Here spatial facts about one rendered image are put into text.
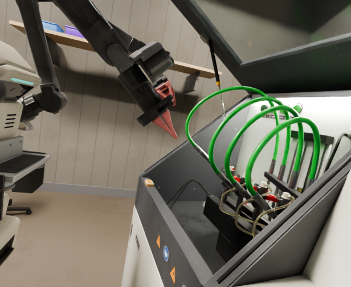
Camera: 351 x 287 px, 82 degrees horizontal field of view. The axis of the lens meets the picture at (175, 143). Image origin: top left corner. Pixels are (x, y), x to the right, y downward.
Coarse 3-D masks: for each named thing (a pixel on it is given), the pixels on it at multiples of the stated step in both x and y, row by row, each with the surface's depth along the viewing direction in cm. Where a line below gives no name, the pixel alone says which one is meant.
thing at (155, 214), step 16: (144, 192) 87; (144, 208) 84; (160, 208) 68; (144, 224) 81; (160, 224) 65; (176, 224) 60; (176, 240) 53; (160, 256) 62; (176, 256) 52; (192, 256) 47; (160, 272) 60; (192, 272) 44; (208, 272) 43
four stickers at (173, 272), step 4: (160, 236) 63; (160, 240) 63; (160, 244) 63; (164, 248) 59; (164, 252) 59; (168, 252) 56; (164, 256) 59; (168, 256) 56; (172, 260) 53; (172, 264) 53; (172, 268) 53; (172, 272) 52; (176, 272) 50; (172, 276) 52; (176, 276) 50; (184, 284) 46
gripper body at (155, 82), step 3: (162, 75) 84; (150, 78) 85; (156, 78) 83; (159, 78) 83; (162, 78) 80; (165, 78) 80; (153, 81) 84; (156, 81) 81; (159, 81) 81; (162, 81) 83; (165, 81) 83; (153, 84) 81; (156, 84) 81; (159, 84) 83
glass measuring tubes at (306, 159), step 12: (312, 144) 74; (324, 144) 71; (288, 156) 82; (312, 156) 75; (324, 156) 71; (288, 168) 82; (300, 168) 79; (324, 168) 72; (288, 180) 83; (300, 180) 76; (300, 192) 76; (276, 204) 85
